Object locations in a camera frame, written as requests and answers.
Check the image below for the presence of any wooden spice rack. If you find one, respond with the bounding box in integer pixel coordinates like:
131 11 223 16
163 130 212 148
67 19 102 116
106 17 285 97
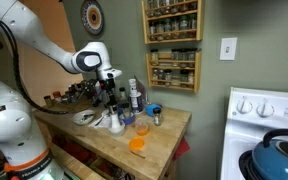
146 49 202 94
141 0 203 45

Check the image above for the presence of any white black spray bottle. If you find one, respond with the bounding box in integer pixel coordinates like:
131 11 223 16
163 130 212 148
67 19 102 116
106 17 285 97
128 78 144 115

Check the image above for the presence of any small glass shaker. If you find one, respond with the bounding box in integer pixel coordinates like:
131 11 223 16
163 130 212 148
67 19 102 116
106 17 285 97
152 107 163 127

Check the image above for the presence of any black burner coil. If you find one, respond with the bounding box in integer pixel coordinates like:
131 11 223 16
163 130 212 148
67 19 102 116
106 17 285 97
238 149 262 180

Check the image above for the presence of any red cloth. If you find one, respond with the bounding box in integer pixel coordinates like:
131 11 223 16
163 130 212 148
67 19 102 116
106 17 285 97
173 138 191 161

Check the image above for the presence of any white salt cellar steel top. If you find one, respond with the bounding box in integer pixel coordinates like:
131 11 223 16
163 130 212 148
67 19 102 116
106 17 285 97
106 103 124 133

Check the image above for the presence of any orange plastic lid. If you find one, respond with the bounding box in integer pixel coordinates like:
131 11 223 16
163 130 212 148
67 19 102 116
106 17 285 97
128 137 146 153

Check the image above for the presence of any clear bowl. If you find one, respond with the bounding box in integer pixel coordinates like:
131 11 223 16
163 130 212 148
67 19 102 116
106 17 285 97
107 121 127 137

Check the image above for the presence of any white ceramic bowl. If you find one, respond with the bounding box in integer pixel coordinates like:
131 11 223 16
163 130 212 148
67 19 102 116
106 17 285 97
72 109 96 126

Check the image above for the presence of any white electric stove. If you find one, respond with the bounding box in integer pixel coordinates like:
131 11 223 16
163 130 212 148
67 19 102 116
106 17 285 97
220 87 288 180

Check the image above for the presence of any small clear cup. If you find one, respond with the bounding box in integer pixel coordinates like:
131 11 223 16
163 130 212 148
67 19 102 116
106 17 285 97
134 117 150 137

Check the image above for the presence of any wooden kitchen cart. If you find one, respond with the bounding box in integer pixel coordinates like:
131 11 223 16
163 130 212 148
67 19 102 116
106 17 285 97
33 99 192 180

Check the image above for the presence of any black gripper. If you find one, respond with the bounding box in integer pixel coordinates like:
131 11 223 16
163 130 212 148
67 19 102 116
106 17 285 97
98 77 118 108

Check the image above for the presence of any orange lid spice jar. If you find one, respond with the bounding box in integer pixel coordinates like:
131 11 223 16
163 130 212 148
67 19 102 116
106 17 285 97
52 90 62 104

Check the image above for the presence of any white napkin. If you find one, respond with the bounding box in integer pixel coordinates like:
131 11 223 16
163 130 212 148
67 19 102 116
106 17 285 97
89 109 113 130

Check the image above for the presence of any white stove knob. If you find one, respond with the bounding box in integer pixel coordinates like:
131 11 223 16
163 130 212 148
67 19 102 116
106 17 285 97
236 98 254 115
256 99 275 118

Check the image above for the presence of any blue kettle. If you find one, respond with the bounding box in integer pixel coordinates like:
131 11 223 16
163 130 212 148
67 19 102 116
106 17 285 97
250 129 288 180

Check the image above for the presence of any blue bowl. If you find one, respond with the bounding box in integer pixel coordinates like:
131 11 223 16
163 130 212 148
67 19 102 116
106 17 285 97
145 103 163 118
120 111 136 126

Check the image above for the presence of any decorative wall plate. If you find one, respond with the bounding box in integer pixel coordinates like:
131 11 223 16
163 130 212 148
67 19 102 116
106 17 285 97
80 0 105 36

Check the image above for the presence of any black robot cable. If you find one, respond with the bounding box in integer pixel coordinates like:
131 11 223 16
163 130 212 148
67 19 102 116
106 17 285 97
0 11 102 116

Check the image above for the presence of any tall glass jar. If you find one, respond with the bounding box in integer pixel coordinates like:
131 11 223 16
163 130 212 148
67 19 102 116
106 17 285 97
118 86 128 103

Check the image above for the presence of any glass spice jar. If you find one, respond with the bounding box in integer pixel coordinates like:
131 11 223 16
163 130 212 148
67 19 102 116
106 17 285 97
150 48 160 63
171 17 181 33
188 13 198 31
148 21 157 36
156 20 165 35
164 18 173 34
179 48 189 62
179 15 189 32
171 48 180 62
187 48 197 62

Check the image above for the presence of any white light switch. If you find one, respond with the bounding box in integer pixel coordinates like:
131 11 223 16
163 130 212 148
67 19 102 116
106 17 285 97
219 37 238 62

